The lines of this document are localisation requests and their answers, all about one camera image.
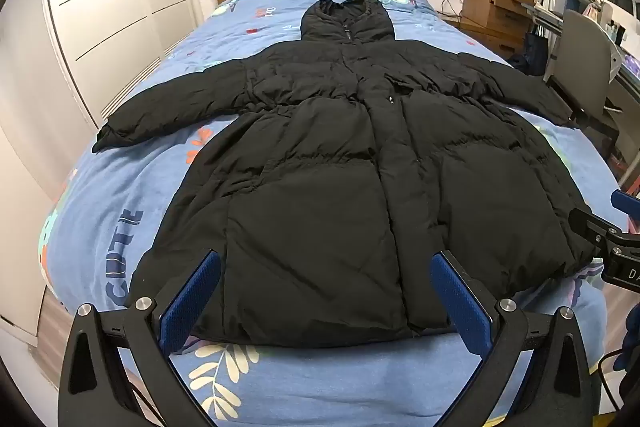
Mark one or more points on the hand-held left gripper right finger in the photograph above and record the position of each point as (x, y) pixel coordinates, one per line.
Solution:
(462, 302)

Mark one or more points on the dark blue bag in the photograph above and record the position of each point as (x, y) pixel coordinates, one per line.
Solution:
(535, 52)

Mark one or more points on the person's right hand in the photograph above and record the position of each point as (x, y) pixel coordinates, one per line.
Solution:
(629, 359)

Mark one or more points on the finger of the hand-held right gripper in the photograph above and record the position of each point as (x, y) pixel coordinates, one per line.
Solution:
(590, 227)
(625, 201)

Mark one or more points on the wooden nightstand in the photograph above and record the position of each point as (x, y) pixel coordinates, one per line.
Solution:
(487, 7)

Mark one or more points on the black puffer coat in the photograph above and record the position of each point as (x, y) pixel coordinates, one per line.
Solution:
(325, 182)

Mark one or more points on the grey office chair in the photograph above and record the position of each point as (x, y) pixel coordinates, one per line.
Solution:
(582, 57)

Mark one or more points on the blue printed bedspread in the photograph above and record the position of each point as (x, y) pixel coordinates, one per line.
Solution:
(240, 32)

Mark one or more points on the white desk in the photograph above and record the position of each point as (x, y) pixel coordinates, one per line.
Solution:
(627, 72)

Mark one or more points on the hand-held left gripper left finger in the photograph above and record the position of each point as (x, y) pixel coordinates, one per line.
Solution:
(192, 302)

